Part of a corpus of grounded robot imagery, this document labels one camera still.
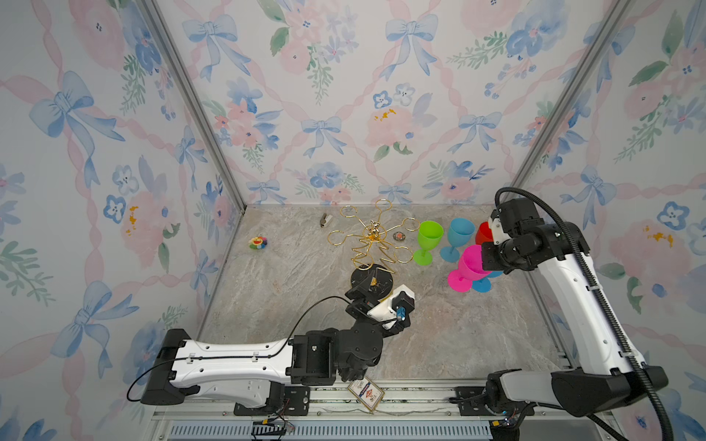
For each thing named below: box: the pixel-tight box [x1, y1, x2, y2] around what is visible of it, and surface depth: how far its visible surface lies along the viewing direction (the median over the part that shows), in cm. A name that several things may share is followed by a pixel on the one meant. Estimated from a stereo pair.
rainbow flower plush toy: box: [249, 236, 268, 250], surface depth 108 cm
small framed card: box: [347, 376, 386, 412], surface depth 76 cm
